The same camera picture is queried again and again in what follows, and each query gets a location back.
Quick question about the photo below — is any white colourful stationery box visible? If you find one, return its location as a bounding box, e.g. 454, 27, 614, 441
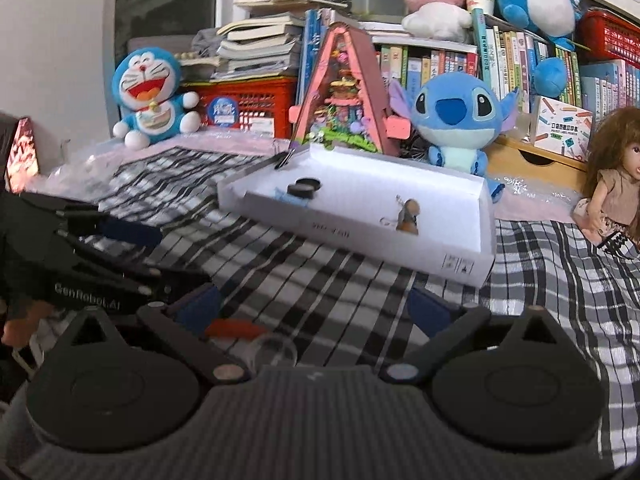
530, 96, 592, 162

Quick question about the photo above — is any pink fuzzy blanket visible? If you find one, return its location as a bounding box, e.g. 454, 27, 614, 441
26, 129, 579, 222

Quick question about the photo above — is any left hand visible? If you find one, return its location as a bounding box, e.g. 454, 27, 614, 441
1, 299, 54, 349

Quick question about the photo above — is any black round puck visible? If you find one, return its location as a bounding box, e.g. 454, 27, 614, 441
286, 183, 316, 200
296, 178, 322, 191

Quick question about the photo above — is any blue white penguin plush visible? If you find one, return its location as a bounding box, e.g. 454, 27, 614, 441
494, 0, 586, 100

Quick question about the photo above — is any Doraemon plush toy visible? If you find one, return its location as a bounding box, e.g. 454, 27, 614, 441
112, 47, 202, 151

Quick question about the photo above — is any pink triangular diorama house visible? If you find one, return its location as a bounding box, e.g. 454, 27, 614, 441
290, 22, 411, 156

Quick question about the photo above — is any stack of books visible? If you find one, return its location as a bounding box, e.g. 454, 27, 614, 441
177, 0, 352, 84

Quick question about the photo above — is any black binder clip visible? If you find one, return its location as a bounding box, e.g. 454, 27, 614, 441
380, 195, 419, 231
274, 141, 302, 170

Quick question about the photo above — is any brown haired baby doll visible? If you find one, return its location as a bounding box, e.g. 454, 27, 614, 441
572, 106, 640, 245

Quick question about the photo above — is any wooden drawer box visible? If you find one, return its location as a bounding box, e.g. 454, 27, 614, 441
485, 136, 586, 192

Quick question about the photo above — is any brown wooden ball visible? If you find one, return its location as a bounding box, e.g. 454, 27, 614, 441
404, 198, 420, 218
396, 221, 419, 235

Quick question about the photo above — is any blue plastic hair clip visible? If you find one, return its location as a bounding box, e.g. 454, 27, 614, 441
273, 188, 310, 208

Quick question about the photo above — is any black binder clip on tray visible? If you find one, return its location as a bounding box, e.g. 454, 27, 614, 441
274, 141, 302, 170

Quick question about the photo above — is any red patterned box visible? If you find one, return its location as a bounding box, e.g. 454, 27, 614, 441
1, 113, 39, 193

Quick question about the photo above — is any red basket on shelf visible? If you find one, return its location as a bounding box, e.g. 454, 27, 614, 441
576, 8, 640, 67

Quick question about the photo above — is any red plastic crate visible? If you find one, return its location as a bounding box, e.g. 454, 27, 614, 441
181, 76, 297, 140

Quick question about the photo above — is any white cardboard box tray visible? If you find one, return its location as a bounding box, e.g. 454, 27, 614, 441
218, 144, 497, 287

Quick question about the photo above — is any blue Stitch plush toy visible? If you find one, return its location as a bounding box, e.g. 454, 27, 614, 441
387, 72, 518, 203

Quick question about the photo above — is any black white plaid cloth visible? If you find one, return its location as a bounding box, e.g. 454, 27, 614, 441
70, 148, 639, 466

